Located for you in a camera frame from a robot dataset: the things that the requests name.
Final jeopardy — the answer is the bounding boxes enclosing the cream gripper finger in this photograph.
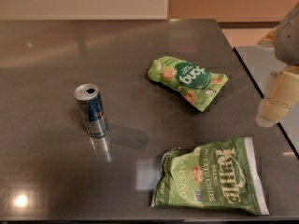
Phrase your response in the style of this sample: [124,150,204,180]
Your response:
[256,64,299,128]

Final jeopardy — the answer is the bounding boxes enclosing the green jalapeno kettle chip bag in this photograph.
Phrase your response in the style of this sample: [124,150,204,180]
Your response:
[151,137,269,216]

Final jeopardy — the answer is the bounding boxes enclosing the green rice chip bag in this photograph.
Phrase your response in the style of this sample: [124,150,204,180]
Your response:
[148,56,228,112]

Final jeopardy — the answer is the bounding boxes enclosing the grey side table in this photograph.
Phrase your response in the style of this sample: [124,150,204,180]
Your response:
[234,45,299,161]

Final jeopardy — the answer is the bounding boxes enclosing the blue silver energy drink can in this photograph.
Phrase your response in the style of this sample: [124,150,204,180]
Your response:
[74,83,108,137]

